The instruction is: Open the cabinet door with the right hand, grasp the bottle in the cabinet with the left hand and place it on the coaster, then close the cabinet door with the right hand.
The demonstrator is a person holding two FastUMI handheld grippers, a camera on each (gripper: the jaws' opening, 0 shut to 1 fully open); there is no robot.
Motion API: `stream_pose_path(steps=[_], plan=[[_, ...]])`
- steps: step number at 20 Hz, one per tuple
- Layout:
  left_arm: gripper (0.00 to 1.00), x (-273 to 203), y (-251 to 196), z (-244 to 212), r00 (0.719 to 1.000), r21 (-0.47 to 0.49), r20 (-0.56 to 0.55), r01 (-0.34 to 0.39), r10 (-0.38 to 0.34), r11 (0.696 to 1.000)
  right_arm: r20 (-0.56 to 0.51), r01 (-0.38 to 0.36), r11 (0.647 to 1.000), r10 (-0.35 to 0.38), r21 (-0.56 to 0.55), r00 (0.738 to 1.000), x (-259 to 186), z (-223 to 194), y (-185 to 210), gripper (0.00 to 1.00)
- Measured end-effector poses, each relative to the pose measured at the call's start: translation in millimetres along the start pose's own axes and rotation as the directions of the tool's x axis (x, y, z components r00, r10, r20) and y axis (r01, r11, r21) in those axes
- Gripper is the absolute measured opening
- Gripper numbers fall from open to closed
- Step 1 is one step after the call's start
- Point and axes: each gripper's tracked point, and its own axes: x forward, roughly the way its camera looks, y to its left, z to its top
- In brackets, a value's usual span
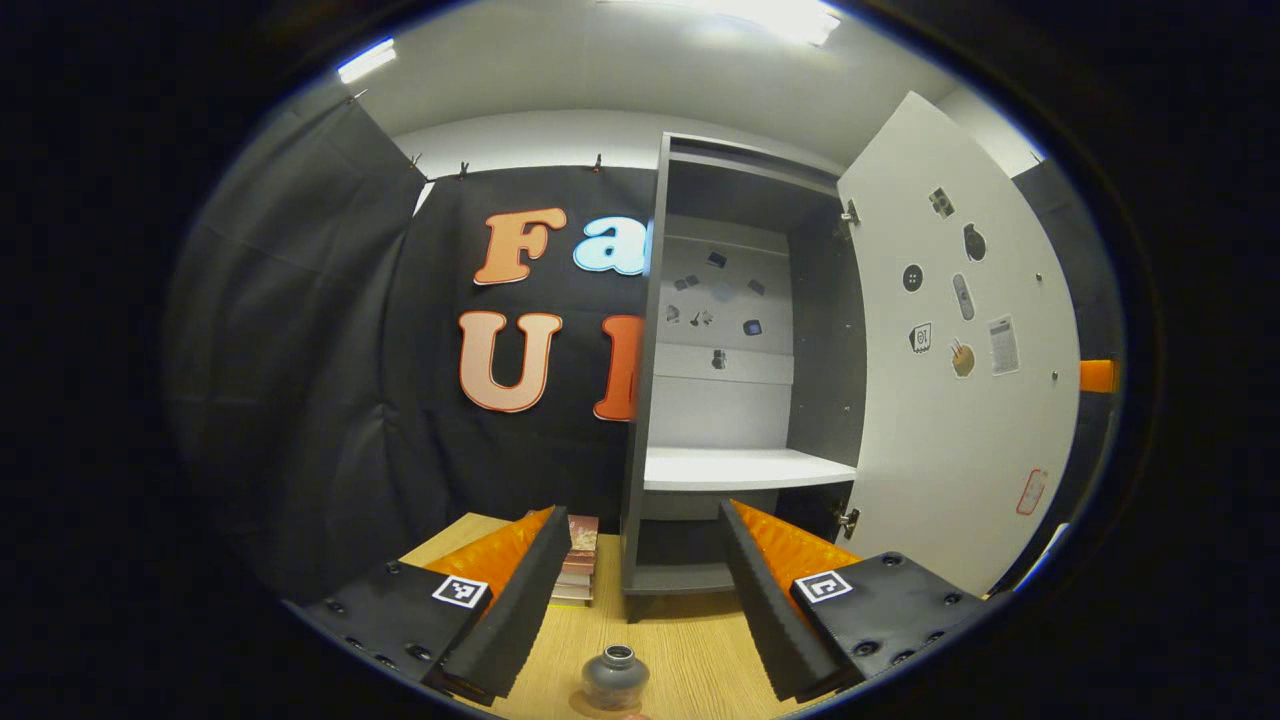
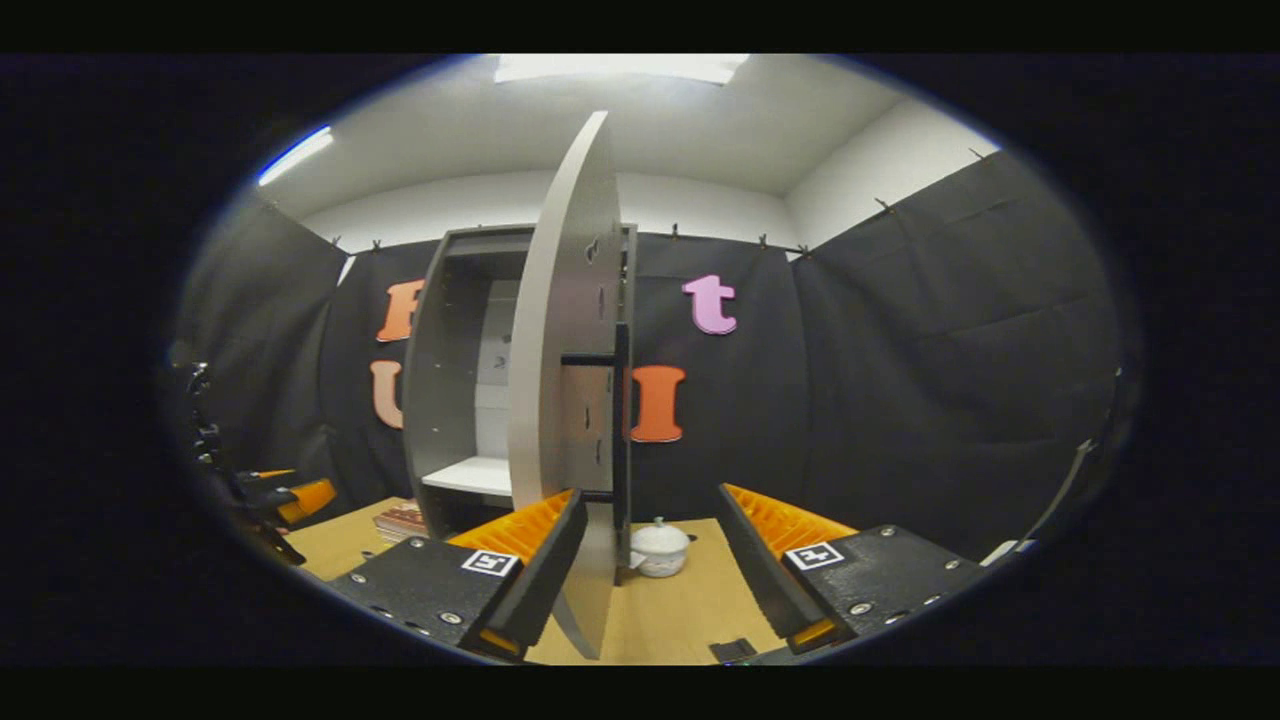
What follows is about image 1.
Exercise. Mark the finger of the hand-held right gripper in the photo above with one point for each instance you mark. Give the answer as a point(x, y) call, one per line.
point(1097, 376)

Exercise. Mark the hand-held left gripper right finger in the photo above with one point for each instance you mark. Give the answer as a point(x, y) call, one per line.
point(775, 640)

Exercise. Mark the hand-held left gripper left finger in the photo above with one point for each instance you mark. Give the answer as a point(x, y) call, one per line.
point(510, 630)

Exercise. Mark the silver drink bottle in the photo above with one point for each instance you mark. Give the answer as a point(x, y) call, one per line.
point(615, 680)

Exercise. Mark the white cabinet door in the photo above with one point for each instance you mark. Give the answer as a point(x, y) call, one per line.
point(940, 450)

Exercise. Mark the grey cabinet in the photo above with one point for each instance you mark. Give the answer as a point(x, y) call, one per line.
point(640, 450)

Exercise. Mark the metal door hinge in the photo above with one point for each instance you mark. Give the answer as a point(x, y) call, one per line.
point(848, 522)
point(850, 212)

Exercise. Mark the white cabinet shelf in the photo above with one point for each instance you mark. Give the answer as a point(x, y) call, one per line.
point(740, 468)

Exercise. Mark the stack of thin books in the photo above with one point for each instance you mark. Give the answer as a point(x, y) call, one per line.
point(580, 560)

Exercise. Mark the black backdrop cloth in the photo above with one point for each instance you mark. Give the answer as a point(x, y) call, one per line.
point(320, 400)

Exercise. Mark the ceiling panel light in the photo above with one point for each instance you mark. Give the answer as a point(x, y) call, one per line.
point(780, 15)

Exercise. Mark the long ceiling strip light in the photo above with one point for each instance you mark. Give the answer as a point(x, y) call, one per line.
point(366, 61)

